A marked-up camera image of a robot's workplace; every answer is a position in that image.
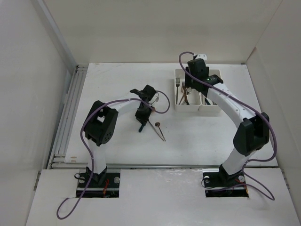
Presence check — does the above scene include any black fork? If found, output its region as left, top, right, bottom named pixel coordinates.
left=175, top=77, right=180, bottom=105

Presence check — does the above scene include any rose gold fork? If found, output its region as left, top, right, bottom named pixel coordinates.
left=179, top=87, right=191, bottom=105

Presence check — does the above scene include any long copper handle utensil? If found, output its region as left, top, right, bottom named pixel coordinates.
left=178, top=81, right=187, bottom=105

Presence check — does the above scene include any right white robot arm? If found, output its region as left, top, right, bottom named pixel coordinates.
left=185, top=58, right=269, bottom=187

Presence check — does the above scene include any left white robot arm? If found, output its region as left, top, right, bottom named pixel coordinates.
left=81, top=85, right=158, bottom=187

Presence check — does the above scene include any left white container bin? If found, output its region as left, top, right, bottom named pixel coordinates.
left=174, top=69, right=201, bottom=113

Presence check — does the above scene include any white container bin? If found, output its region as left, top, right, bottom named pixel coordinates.
left=174, top=69, right=201, bottom=113
left=198, top=69, right=221, bottom=113

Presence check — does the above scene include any small copper round spoon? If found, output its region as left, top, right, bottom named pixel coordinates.
left=155, top=122, right=166, bottom=142

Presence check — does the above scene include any right white container bin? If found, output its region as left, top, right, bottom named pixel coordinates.
left=198, top=69, right=221, bottom=113

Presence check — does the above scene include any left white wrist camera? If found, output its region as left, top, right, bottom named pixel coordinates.
left=151, top=93, right=159, bottom=104

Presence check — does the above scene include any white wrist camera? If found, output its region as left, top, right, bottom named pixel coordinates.
left=151, top=93, right=159, bottom=104
left=193, top=54, right=207, bottom=61

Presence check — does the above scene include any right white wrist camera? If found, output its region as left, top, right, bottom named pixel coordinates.
left=193, top=54, right=207, bottom=61

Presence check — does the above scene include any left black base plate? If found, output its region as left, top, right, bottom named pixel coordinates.
left=74, top=172, right=120, bottom=198

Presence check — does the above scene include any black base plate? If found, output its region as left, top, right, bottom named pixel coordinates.
left=201, top=172, right=249, bottom=198
left=74, top=172, right=120, bottom=198

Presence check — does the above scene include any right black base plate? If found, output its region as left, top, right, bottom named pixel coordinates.
left=201, top=172, right=249, bottom=198

